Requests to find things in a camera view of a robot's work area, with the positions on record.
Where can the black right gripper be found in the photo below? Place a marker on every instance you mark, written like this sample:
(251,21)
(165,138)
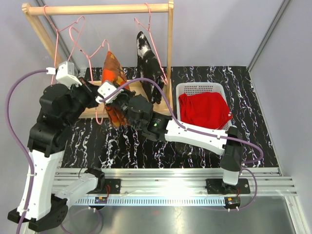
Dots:
(126,92)

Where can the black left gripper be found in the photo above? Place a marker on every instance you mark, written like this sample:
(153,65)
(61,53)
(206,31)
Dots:
(89,89)

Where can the orange patterned trousers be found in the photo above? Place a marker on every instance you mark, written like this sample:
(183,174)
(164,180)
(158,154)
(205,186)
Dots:
(113,72)

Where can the pink wire hanger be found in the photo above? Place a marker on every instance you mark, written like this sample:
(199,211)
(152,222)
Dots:
(105,41)
(59,38)
(148,29)

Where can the red trousers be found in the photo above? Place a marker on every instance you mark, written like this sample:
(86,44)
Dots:
(207,110)

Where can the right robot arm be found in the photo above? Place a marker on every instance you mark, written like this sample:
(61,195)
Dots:
(139,113)

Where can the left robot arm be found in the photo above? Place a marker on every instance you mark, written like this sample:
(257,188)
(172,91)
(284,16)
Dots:
(61,106)

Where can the black white patterned trousers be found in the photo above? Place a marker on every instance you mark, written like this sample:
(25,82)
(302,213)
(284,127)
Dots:
(148,67)

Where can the white plastic basket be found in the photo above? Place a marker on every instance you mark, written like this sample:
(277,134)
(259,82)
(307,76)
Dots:
(193,88)

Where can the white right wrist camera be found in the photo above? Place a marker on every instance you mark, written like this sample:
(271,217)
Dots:
(107,93)

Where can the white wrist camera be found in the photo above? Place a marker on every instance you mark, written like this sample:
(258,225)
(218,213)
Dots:
(107,93)
(65,74)

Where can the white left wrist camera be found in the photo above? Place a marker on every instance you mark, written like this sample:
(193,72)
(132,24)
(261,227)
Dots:
(65,74)

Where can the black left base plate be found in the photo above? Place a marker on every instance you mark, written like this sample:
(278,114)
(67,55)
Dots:
(112,185)

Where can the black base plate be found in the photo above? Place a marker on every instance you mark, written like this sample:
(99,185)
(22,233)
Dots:
(112,185)
(217,186)

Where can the white slotted cable duct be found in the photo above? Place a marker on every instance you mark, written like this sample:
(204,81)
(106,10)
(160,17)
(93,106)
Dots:
(155,201)

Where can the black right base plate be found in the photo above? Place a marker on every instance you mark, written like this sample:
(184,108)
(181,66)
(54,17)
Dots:
(217,186)

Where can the aluminium mounting rail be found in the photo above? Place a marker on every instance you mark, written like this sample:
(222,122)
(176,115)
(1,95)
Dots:
(191,182)

